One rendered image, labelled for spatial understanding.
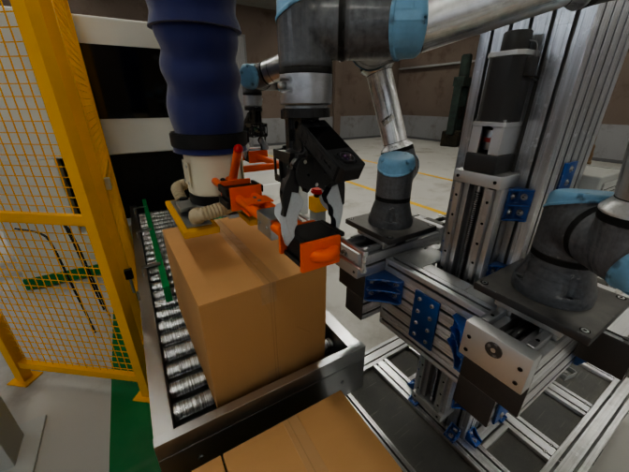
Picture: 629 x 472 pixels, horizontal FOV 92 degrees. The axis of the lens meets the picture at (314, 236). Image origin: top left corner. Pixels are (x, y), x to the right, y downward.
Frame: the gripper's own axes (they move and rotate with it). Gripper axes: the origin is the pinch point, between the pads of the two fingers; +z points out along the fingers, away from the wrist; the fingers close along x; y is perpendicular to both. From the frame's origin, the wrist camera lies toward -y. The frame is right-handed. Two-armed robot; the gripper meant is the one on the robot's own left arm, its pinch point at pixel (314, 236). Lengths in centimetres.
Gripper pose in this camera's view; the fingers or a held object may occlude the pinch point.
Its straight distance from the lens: 51.2
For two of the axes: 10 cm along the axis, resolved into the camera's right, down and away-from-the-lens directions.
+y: -5.2, -3.4, 7.8
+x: -8.6, 2.2, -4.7
